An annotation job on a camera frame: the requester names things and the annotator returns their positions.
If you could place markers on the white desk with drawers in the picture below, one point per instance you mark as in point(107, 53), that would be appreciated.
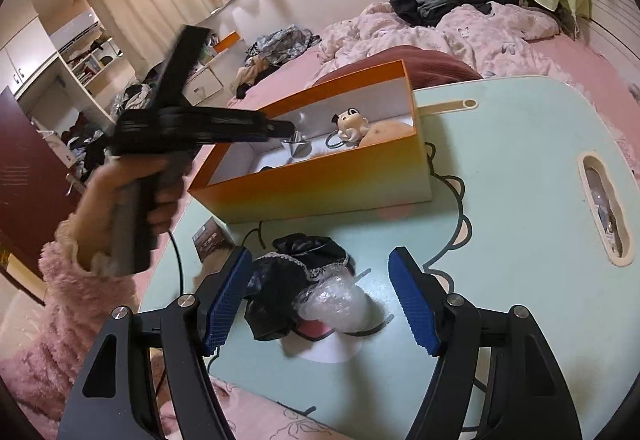
point(205, 84)

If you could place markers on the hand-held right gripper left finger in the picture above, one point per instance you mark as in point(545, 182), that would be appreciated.
point(225, 300)

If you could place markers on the clear plastic bag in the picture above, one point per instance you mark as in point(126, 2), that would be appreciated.
point(330, 302)

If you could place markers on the metal cup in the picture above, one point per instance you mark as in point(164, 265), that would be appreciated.
point(295, 144)

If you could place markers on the small brown box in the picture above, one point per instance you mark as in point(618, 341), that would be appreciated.
point(210, 240)

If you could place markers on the dark red wardrobe door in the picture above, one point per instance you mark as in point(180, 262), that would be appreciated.
point(30, 169)

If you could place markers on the orange cardboard box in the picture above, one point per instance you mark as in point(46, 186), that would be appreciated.
point(325, 190)

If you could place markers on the crumpled pink comforter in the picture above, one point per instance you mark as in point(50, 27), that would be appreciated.
point(475, 39)

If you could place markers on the small orange box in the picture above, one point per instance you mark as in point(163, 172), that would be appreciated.
point(229, 39)

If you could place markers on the person's left hand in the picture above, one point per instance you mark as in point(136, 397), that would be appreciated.
point(102, 205)

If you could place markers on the person's left forearm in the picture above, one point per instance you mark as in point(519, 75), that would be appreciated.
point(75, 320)

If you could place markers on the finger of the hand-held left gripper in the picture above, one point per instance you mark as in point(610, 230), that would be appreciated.
point(280, 127)

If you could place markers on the black lace cloth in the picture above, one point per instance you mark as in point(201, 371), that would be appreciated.
point(280, 280)

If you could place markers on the patterned clothes pile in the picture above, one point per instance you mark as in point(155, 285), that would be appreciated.
point(280, 42)

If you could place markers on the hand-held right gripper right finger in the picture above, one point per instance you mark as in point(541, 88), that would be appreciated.
point(415, 305)

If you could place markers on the white bookshelf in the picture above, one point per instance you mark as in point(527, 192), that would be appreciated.
point(85, 64)

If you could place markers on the mixed clothes heap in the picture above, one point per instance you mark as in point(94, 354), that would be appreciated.
point(127, 97)

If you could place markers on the white wall cabinet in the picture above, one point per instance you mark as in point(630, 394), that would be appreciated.
point(25, 54)

